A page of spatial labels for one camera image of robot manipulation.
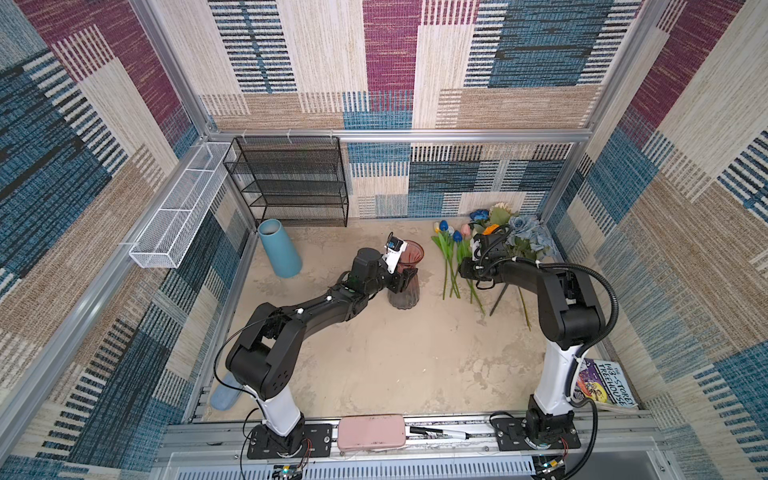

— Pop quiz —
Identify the black wire shelf rack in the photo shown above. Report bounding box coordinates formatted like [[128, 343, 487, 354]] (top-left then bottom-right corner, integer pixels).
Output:
[[223, 136, 349, 227]]

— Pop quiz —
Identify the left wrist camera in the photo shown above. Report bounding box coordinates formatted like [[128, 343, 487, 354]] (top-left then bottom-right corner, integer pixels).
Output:
[[382, 233, 408, 274]]

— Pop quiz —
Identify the white mesh wall basket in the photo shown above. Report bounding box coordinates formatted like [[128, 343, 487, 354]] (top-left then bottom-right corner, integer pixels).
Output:
[[129, 142, 229, 269]]

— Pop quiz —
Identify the teal ceramic vase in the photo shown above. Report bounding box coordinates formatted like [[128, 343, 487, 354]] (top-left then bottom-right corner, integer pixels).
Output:
[[258, 219, 303, 278]]

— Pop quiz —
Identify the pink ribbed glass vase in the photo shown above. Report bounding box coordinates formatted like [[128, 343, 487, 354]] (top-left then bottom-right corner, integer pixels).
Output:
[[388, 239, 424, 310]]

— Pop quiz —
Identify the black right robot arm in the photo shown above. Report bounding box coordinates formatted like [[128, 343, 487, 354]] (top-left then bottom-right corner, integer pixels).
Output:
[[459, 228, 619, 449]]

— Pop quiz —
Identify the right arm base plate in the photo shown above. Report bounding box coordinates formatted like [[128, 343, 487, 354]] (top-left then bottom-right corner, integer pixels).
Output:
[[489, 415, 582, 452]]

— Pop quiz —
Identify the black white marker pen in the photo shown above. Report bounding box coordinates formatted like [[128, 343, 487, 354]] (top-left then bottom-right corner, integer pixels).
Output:
[[409, 426, 469, 440]]

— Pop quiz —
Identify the blue rose orange flower bouquet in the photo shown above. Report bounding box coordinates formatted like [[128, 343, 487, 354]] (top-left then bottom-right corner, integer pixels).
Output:
[[467, 202, 559, 331]]

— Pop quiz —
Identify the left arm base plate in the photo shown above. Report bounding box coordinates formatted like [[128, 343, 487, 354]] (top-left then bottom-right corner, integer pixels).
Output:
[[246, 422, 333, 460]]

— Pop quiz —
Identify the light blue oval object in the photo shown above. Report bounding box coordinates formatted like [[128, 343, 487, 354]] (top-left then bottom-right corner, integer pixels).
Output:
[[210, 372, 242, 411]]

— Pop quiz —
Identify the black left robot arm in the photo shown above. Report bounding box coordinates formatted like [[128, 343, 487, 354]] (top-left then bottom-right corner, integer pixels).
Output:
[[225, 248, 418, 460]]

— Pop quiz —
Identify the colourful paperback book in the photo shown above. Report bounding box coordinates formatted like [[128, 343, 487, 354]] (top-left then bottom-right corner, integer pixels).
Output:
[[574, 358, 638, 408]]

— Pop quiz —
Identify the white artificial tulip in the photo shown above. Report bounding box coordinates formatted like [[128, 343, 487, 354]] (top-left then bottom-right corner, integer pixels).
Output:
[[462, 256, 485, 315]]

